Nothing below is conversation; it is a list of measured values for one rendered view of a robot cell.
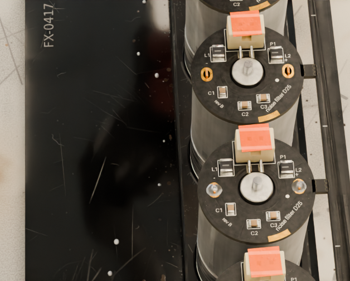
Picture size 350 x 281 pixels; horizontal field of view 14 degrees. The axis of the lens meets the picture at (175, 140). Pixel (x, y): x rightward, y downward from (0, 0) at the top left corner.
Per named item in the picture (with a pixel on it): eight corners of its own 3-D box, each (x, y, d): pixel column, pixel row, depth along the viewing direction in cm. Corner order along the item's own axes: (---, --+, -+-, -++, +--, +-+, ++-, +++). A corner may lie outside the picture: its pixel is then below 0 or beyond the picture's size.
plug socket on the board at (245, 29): (228, 60, 32) (229, 44, 31) (225, 27, 32) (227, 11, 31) (264, 58, 32) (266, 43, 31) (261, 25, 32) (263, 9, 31)
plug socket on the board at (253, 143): (236, 174, 30) (237, 160, 30) (233, 138, 31) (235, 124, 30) (273, 173, 30) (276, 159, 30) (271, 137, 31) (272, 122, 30)
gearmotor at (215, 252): (198, 323, 34) (202, 242, 29) (193, 229, 35) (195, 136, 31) (300, 319, 34) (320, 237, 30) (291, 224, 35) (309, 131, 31)
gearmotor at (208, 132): (192, 216, 35) (194, 122, 31) (187, 128, 36) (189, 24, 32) (290, 212, 35) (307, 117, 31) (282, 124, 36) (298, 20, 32)
